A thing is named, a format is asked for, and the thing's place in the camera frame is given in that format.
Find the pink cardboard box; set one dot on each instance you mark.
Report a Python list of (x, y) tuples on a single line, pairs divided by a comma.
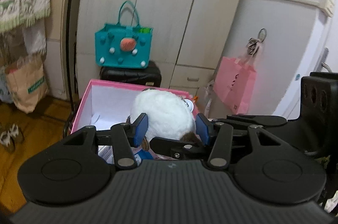
[(105, 104)]

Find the silver door handle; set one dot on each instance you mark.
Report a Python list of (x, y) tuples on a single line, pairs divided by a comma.
[(323, 64)]

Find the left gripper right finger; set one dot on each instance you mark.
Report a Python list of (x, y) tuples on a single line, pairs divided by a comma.
[(217, 142)]

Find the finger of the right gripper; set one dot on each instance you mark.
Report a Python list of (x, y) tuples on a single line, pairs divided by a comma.
[(175, 149), (235, 120)]

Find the white door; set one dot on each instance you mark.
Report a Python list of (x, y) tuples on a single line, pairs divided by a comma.
[(313, 93)]

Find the beige wardrobe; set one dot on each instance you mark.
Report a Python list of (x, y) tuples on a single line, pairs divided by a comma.
[(188, 36)]

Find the pink paper bag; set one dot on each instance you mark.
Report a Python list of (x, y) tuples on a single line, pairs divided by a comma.
[(234, 84)]

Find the teal felt tote bag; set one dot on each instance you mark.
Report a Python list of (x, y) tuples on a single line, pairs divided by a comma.
[(122, 46)]

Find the blue wet wipes pack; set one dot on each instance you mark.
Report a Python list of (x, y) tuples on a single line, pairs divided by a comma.
[(140, 155)]

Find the brown paper bag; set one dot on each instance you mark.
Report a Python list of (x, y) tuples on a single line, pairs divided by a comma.
[(27, 82)]

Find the black suitcase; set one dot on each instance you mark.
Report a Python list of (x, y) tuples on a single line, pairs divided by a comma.
[(149, 76)]

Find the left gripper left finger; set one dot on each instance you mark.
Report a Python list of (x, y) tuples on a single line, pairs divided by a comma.
[(124, 136)]

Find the white fluffy plush toy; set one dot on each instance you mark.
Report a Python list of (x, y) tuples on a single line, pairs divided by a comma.
[(168, 117)]

